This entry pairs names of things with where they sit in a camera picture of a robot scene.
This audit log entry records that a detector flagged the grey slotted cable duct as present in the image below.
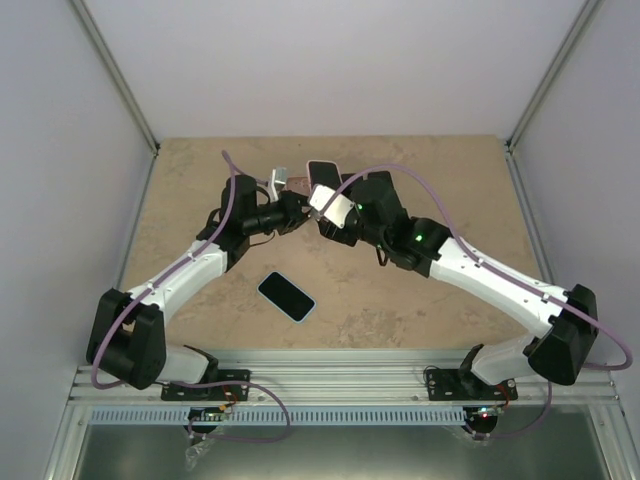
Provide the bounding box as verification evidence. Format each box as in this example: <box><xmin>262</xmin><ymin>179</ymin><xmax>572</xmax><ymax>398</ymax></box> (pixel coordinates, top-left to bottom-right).
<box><xmin>88</xmin><ymin>406</ymin><xmax>466</xmax><ymax>427</ymax></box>

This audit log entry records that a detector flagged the phone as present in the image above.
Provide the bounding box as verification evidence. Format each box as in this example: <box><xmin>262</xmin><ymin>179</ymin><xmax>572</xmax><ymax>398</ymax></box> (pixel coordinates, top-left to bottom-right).
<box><xmin>257</xmin><ymin>272</ymin><xmax>316</xmax><ymax>323</ymax></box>
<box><xmin>367</xmin><ymin>170</ymin><xmax>393</xmax><ymax>185</ymax></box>
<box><xmin>307</xmin><ymin>160</ymin><xmax>342</xmax><ymax>190</ymax></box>

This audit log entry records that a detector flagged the right aluminium frame post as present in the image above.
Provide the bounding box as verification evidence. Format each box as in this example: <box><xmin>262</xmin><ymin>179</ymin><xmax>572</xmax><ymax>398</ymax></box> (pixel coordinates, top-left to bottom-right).
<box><xmin>504</xmin><ymin>0</ymin><xmax>604</xmax><ymax>154</ymax></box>

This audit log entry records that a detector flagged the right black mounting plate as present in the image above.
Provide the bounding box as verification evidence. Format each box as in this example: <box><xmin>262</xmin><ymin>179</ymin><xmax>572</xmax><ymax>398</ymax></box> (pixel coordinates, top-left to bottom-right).
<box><xmin>423</xmin><ymin>366</ymin><xmax>519</xmax><ymax>402</ymax></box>

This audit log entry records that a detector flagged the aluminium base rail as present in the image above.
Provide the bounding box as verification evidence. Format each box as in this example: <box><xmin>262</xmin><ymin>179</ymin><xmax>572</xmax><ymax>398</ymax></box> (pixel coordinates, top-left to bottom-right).
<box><xmin>68</xmin><ymin>349</ymin><xmax>619</xmax><ymax>407</ymax></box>

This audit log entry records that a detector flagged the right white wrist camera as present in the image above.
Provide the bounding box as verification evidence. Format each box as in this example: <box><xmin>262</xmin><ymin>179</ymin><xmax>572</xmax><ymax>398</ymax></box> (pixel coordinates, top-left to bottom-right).
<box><xmin>308</xmin><ymin>184</ymin><xmax>355</xmax><ymax>229</ymax></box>

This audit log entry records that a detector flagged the right circuit board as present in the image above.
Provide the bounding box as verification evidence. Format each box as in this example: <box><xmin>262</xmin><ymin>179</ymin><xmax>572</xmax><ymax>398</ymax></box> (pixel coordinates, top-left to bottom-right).
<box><xmin>474</xmin><ymin>405</ymin><xmax>503</xmax><ymax>418</ymax></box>

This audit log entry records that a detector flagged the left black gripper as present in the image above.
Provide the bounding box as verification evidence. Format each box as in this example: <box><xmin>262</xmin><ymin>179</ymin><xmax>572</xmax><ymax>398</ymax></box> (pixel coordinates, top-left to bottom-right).
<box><xmin>244</xmin><ymin>191</ymin><xmax>308</xmax><ymax>236</ymax></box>

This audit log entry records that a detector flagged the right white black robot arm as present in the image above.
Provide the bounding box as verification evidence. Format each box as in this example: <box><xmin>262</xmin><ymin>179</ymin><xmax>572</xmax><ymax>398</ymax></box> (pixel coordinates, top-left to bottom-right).
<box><xmin>309</xmin><ymin>168</ymin><xmax>598</xmax><ymax>399</ymax></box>

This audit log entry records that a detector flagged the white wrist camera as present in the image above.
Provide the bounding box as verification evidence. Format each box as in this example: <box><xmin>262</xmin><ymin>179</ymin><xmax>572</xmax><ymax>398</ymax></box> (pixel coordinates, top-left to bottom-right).
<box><xmin>266</xmin><ymin>167</ymin><xmax>288</xmax><ymax>202</ymax></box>
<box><xmin>308</xmin><ymin>184</ymin><xmax>355</xmax><ymax>229</ymax></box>

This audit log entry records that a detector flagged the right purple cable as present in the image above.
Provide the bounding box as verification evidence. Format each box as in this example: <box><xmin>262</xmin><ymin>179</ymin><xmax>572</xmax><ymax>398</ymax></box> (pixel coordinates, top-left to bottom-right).
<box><xmin>319</xmin><ymin>163</ymin><xmax>632</xmax><ymax>441</ymax></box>

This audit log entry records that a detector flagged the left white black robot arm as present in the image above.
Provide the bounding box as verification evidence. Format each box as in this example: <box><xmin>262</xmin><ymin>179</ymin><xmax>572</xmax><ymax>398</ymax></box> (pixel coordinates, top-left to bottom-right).
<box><xmin>86</xmin><ymin>175</ymin><xmax>308</xmax><ymax>399</ymax></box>

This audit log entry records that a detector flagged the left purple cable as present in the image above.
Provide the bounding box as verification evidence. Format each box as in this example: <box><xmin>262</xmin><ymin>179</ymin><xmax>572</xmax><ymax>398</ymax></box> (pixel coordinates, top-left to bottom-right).
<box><xmin>90</xmin><ymin>150</ymin><xmax>292</xmax><ymax>444</ymax></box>

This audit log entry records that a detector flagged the black mounting plate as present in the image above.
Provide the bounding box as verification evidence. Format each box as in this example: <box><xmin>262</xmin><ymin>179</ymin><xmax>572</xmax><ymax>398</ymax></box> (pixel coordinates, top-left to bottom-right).
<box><xmin>159</xmin><ymin>368</ymin><xmax>251</xmax><ymax>402</ymax></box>
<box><xmin>423</xmin><ymin>366</ymin><xmax>519</xmax><ymax>402</ymax></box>

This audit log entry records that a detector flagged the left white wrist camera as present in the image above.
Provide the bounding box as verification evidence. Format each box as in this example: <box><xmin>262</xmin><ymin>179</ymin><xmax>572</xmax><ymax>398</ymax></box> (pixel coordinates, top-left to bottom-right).
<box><xmin>266</xmin><ymin>167</ymin><xmax>288</xmax><ymax>202</ymax></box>

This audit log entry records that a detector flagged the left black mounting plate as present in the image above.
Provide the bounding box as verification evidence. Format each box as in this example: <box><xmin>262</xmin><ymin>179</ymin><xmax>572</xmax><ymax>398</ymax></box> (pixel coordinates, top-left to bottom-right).
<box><xmin>159</xmin><ymin>368</ymin><xmax>251</xmax><ymax>402</ymax></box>

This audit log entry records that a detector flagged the left aluminium frame post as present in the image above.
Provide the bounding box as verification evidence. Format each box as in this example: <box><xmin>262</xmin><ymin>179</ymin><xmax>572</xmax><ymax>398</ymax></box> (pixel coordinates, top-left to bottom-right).
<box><xmin>69</xmin><ymin>0</ymin><xmax>160</xmax><ymax>157</ymax></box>

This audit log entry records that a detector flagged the aluminium frame post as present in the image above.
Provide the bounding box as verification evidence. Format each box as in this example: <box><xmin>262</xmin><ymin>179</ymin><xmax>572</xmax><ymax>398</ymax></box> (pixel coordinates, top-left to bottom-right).
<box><xmin>504</xmin><ymin>0</ymin><xmax>604</xmax><ymax>154</ymax></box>
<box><xmin>69</xmin><ymin>0</ymin><xmax>160</xmax><ymax>157</ymax></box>

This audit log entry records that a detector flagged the pink phone case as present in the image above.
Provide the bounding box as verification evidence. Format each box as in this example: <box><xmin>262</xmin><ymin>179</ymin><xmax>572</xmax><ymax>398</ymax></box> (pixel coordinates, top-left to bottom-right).
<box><xmin>285</xmin><ymin>176</ymin><xmax>311</xmax><ymax>197</ymax></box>

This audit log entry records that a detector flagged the clear plastic bag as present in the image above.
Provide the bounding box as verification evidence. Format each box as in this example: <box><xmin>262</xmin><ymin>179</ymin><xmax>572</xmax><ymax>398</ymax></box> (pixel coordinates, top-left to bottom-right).
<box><xmin>184</xmin><ymin>437</ymin><xmax>212</xmax><ymax>472</ymax></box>

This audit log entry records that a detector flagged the purple cable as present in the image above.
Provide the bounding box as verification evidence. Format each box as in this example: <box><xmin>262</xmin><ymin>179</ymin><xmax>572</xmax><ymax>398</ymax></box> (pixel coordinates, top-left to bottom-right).
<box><xmin>90</xmin><ymin>150</ymin><xmax>292</xmax><ymax>444</ymax></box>
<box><xmin>319</xmin><ymin>163</ymin><xmax>632</xmax><ymax>441</ymax></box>

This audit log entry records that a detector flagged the circuit board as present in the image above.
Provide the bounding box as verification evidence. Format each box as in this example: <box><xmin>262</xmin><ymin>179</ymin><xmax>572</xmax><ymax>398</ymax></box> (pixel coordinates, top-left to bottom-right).
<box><xmin>189</xmin><ymin>405</ymin><xmax>233</xmax><ymax>422</ymax></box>
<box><xmin>474</xmin><ymin>405</ymin><xmax>503</xmax><ymax>418</ymax></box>

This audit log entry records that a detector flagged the left circuit board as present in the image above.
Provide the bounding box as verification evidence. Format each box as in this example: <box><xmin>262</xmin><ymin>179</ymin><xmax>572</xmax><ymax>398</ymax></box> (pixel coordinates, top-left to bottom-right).
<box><xmin>189</xmin><ymin>405</ymin><xmax>233</xmax><ymax>422</ymax></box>

